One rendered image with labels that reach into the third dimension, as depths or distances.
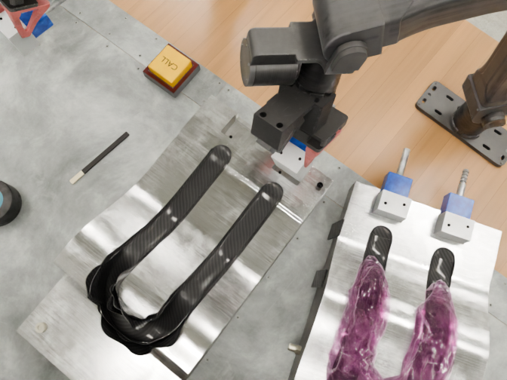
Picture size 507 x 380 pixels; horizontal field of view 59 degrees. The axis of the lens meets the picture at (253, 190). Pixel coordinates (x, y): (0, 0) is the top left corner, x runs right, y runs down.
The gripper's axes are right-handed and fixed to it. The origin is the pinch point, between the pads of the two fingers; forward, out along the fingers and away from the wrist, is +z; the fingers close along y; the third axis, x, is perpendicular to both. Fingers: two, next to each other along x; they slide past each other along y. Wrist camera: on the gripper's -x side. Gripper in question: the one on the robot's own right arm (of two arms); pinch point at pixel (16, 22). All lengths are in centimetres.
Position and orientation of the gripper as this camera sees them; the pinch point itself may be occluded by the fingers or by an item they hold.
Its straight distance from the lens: 90.4
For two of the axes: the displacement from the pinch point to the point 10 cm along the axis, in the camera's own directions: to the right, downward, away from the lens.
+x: 6.3, -4.7, 6.1
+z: -3.4, 5.4, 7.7
